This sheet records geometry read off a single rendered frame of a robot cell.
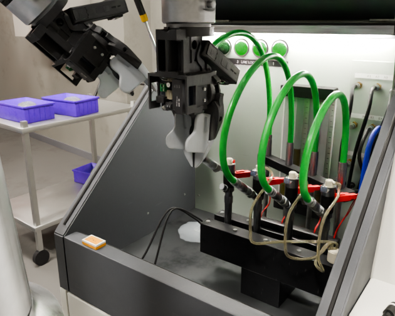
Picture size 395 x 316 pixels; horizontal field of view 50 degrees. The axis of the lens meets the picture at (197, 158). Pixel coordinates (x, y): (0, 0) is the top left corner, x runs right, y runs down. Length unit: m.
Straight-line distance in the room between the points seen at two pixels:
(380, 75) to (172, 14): 0.65
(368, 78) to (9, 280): 1.00
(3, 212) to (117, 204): 0.97
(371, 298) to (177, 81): 0.52
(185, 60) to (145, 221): 0.78
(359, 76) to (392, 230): 0.42
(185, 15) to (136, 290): 0.60
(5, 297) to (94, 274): 0.82
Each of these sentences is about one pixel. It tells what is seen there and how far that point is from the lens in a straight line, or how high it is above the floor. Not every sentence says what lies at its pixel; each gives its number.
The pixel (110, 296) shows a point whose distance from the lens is 1.04.
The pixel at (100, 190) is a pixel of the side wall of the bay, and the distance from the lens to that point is 1.13.
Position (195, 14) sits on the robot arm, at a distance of 0.58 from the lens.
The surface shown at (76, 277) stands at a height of 0.85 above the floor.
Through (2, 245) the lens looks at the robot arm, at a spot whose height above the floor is 1.35.
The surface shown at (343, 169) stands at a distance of 0.96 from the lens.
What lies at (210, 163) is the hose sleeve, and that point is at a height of 1.15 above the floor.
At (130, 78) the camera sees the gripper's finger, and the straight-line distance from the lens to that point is 0.72.
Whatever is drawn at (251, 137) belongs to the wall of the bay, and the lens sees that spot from 1.28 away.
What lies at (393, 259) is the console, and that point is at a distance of 0.89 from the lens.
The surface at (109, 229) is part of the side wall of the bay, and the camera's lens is 1.19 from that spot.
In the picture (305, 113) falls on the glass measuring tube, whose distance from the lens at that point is 1.18.
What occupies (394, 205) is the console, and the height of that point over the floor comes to 1.12.
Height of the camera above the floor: 1.45
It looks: 18 degrees down
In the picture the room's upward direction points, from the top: straight up
